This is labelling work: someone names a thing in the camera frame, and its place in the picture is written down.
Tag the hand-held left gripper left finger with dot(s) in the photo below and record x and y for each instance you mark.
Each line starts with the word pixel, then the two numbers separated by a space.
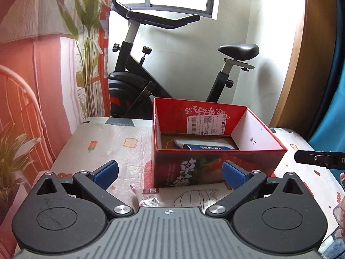
pixel 106 174

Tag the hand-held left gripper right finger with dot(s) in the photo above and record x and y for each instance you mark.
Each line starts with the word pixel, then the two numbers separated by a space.
pixel 233 174

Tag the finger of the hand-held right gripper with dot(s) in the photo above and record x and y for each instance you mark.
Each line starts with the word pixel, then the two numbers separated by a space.
pixel 310 157

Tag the red cardboard box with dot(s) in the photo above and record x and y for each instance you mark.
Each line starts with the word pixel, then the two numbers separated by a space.
pixel 188 167

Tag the person's right hand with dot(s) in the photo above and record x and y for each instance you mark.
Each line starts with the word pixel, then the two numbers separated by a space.
pixel 341 221

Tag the printed bedsheet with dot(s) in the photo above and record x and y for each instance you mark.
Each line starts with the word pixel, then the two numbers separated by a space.
pixel 107 140

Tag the blue wipes packet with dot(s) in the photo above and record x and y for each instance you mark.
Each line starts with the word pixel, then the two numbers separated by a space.
pixel 204 145

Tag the blue curtain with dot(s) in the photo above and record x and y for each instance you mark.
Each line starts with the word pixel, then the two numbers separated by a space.
pixel 331 113

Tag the white plastic packet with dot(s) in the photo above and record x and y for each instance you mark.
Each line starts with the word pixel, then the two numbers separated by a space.
pixel 167 197

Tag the black exercise bike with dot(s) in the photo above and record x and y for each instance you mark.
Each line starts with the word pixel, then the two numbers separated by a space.
pixel 134 72

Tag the wooden door frame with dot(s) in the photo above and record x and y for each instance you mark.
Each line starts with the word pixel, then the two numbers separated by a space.
pixel 302 59

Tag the orange printed wall cloth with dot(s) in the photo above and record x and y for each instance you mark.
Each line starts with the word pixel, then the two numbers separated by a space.
pixel 40 86

